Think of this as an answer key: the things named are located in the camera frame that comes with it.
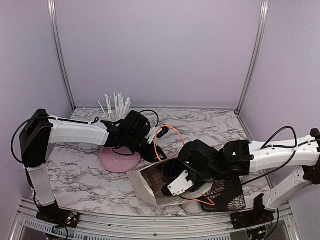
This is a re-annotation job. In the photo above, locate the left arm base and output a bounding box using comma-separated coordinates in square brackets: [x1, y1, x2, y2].
[36, 201, 80, 229]

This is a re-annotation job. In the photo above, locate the white wrapped straws bundle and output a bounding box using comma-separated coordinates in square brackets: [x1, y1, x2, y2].
[97, 92, 132, 122]

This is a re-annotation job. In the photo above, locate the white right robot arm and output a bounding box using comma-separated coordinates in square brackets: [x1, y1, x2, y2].
[161, 128, 320, 224]

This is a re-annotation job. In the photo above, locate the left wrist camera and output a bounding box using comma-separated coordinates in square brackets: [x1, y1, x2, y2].
[145, 126, 169, 144]

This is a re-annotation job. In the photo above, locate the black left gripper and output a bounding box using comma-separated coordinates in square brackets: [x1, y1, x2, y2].
[125, 132, 168, 163]

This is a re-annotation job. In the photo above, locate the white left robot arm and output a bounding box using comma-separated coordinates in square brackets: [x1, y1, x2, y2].
[10, 108, 167, 223]

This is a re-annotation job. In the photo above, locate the black floral square plate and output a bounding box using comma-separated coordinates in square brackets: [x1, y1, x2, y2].
[201, 178, 246, 213]

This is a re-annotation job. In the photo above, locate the cream bear paper bag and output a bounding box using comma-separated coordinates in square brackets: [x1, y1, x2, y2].
[126, 124, 217, 208]

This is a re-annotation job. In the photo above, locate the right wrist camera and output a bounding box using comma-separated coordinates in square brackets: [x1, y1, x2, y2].
[161, 170, 194, 197]

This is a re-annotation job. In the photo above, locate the pink round plate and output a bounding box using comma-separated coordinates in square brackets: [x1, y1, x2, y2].
[99, 147, 141, 174]

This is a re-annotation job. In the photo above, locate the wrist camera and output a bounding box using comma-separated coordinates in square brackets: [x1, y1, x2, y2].
[161, 170, 194, 197]
[145, 126, 169, 144]

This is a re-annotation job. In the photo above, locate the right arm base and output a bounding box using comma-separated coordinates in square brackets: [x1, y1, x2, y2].
[230, 193, 275, 230]

